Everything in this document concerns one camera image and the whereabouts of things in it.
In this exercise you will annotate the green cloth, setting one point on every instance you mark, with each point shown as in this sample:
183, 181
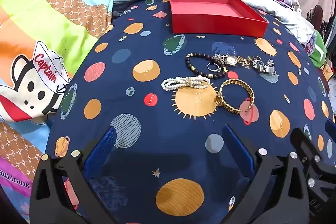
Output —
319, 50

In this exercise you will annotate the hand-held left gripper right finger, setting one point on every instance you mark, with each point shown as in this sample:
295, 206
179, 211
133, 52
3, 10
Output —
237, 150

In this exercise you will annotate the red cardboard box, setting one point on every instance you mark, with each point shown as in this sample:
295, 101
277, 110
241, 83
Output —
210, 20

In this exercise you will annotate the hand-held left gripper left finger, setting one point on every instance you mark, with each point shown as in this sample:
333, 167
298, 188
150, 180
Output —
101, 150

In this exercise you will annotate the dark metal chair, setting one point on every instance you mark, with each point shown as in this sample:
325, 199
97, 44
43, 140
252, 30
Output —
321, 16

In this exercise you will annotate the silver earrings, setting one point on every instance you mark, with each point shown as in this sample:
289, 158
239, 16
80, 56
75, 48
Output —
255, 59

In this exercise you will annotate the gold wristwatch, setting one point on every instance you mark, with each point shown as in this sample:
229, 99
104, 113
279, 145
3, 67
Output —
232, 60

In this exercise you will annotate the navy planet print bedsheet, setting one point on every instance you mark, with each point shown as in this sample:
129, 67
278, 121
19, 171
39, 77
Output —
126, 108

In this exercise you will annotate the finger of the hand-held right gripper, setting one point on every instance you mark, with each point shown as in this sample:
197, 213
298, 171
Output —
331, 127
302, 145

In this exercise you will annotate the colourful monkey print blanket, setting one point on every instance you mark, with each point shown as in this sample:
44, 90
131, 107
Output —
52, 16

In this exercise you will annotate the gold bangle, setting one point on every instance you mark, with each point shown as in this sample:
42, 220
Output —
248, 90

